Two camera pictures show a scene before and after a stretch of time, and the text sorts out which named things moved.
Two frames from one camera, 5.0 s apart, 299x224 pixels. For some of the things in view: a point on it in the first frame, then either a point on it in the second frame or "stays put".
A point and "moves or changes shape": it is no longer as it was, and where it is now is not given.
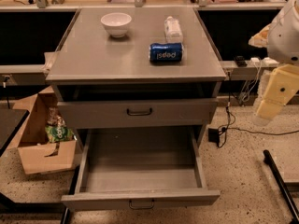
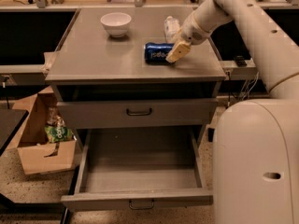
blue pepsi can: (165, 51) moves or changes shape
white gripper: (285, 37) → (192, 32)
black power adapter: (213, 135) stays put
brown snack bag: (54, 119) stays put
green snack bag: (59, 133) stays put
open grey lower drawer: (136, 166) stays put
